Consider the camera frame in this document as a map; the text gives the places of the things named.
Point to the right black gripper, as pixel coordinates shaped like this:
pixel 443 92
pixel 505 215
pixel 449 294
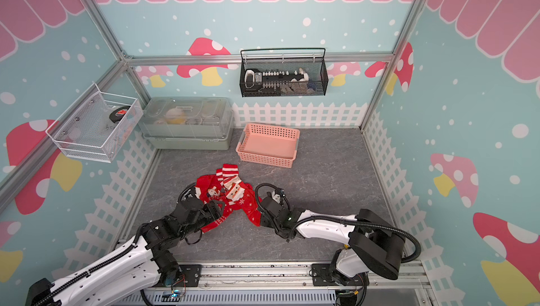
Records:
pixel 264 224

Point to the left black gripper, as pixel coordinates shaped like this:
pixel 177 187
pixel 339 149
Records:
pixel 212 205

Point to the red sock white lettering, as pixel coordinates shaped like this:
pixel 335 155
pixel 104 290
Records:
pixel 207 188

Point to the red Santa sock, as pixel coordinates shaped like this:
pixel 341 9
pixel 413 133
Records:
pixel 240 196

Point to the red white striped sock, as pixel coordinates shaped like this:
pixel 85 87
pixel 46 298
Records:
pixel 226 173

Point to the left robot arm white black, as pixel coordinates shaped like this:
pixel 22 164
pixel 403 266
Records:
pixel 142 262

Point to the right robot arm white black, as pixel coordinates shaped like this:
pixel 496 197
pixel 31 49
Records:
pixel 370 244

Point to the pink plastic basket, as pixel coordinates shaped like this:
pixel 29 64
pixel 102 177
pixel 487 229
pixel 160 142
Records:
pixel 268 145

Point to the clear lidded storage box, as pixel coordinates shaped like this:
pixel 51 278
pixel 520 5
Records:
pixel 188 123

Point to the black red tape measure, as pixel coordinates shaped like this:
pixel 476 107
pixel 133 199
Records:
pixel 117 115

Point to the white black remote in basket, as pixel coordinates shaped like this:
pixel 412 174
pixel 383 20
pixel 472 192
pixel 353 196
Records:
pixel 275 81

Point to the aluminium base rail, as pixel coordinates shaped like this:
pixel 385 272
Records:
pixel 284 283

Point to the white wire wall basket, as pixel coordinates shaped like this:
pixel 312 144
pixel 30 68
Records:
pixel 85 132

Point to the black wire mesh wall basket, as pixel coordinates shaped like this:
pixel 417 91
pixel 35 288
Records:
pixel 309 60

